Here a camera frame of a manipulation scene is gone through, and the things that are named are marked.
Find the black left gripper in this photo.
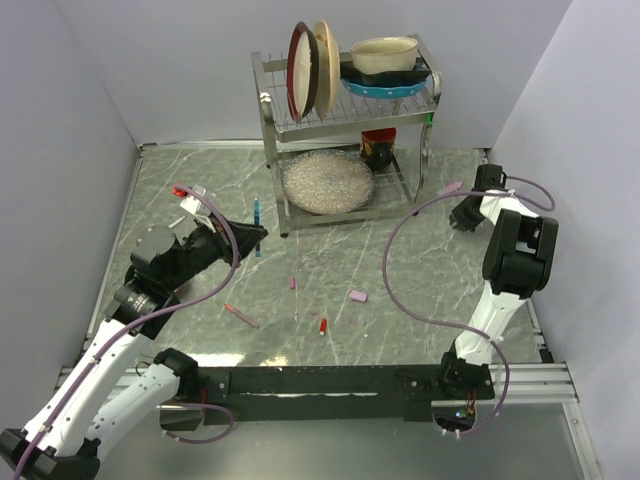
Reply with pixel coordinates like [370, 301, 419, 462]
[163, 207, 267, 290]

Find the purple highlighter pen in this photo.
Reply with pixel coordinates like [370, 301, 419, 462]
[436, 181, 464, 196]

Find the blue pen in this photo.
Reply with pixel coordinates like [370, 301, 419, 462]
[254, 197, 261, 258]

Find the purple highlighter cap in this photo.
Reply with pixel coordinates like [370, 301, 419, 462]
[348, 290, 368, 303]

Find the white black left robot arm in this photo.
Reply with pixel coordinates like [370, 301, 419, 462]
[1, 221, 268, 479]

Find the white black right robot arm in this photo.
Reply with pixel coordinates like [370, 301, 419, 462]
[437, 164, 559, 399]

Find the white pen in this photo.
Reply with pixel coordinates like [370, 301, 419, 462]
[168, 216, 186, 229]

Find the red purple pen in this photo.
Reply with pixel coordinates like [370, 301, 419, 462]
[224, 303, 260, 329]

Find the speckled glass plate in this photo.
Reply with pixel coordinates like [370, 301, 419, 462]
[282, 149, 375, 215]

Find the red black cup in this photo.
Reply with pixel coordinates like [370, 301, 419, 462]
[360, 127, 397, 171]

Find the metal two-tier dish rack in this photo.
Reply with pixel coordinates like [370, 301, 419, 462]
[251, 34, 443, 238]

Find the black base bar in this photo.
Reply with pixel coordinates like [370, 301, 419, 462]
[200, 365, 496, 422]

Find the blue dotted dish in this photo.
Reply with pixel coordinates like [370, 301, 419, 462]
[341, 79, 426, 99]

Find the cream ceramic bowl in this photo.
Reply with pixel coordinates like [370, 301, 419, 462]
[350, 37, 418, 75]

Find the red rimmed black plate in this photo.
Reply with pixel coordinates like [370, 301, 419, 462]
[286, 21, 319, 123]

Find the black square dish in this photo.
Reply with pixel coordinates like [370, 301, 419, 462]
[340, 59, 431, 88]

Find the beige plate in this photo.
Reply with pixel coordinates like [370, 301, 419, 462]
[313, 20, 340, 119]

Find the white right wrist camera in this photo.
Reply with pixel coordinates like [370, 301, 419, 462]
[473, 163, 506, 192]

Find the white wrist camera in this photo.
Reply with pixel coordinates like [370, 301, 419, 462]
[171, 184, 219, 233]
[473, 163, 506, 192]

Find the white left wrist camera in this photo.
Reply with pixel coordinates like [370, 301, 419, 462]
[171, 184, 219, 233]

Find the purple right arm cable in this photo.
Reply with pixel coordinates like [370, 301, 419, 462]
[382, 175, 557, 437]

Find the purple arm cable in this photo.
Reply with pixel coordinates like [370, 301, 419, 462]
[382, 175, 557, 437]
[9, 183, 244, 479]

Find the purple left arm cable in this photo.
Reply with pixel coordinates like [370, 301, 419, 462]
[9, 183, 244, 479]

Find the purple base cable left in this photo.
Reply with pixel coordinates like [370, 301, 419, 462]
[162, 402, 236, 445]

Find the aluminium frame rail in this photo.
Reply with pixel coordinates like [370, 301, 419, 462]
[487, 363, 580, 404]

